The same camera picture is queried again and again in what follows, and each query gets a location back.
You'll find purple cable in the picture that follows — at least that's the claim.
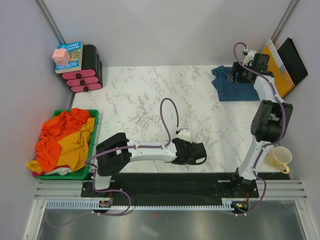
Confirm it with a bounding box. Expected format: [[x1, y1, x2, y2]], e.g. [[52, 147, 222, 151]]
[[233, 41, 287, 217], [44, 98, 181, 228]]

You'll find orange t shirt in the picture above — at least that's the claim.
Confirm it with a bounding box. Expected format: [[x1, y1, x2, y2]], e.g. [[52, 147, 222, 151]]
[[35, 108, 94, 157]]

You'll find white red t shirt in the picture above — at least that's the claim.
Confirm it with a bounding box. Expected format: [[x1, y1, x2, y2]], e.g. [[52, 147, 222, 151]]
[[44, 166, 71, 176]]

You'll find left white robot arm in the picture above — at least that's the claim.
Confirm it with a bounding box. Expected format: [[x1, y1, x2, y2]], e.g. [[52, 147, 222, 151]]
[[92, 132, 207, 197]]

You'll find pink cube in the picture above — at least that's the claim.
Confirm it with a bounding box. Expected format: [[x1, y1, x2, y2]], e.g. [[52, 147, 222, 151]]
[[52, 48, 70, 66]]

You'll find black folder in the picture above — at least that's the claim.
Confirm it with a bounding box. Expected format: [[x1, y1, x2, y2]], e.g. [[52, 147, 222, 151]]
[[277, 37, 308, 86]]

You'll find yellow t shirt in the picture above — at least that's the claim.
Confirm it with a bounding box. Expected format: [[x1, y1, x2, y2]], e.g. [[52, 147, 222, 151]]
[[26, 117, 95, 175]]

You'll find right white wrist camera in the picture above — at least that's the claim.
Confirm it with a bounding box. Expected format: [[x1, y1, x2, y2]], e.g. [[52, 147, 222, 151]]
[[242, 47, 257, 67]]

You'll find pink black drawer unit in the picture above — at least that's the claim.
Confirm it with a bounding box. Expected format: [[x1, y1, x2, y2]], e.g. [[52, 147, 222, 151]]
[[61, 44, 103, 93]]

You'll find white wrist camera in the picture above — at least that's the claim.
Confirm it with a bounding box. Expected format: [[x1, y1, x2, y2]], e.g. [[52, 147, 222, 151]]
[[242, 47, 257, 67], [175, 128, 191, 142]]

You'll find blue t shirt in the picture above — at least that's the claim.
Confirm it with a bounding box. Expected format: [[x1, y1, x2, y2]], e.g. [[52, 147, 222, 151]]
[[211, 65, 259, 102]]

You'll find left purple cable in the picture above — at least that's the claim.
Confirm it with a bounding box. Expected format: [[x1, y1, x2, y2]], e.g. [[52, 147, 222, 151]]
[[44, 98, 181, 228]]

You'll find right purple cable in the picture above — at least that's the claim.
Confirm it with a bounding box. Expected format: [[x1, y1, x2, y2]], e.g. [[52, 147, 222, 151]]
[[233, 41, 287, 217]]

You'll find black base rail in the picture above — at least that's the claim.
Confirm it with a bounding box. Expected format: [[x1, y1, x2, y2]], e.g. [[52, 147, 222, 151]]
[[81, 172, 259, 206]]

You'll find white slotted cable duct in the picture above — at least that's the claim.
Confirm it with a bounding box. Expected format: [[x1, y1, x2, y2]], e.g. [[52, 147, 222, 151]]
[[46, 199, 234, 211]]

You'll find blue storey treehouse book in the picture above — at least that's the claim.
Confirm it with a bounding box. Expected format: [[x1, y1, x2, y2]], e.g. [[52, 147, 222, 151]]
[[55, 41, 83, 74]]

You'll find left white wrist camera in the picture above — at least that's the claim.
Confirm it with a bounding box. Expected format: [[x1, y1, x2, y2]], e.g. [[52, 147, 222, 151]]
[[175, 128, 191, 142]]

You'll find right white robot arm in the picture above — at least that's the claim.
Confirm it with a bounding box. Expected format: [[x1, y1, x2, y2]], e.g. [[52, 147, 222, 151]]
[[228, 50, 293, 181]]

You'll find orange folder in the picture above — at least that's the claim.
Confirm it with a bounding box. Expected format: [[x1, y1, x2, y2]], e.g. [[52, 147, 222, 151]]
[[261, 39, 295, 98]]

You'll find yellow mug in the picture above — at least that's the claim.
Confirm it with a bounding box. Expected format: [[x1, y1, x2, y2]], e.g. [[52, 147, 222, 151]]
[[265, 146, 293, 174]]

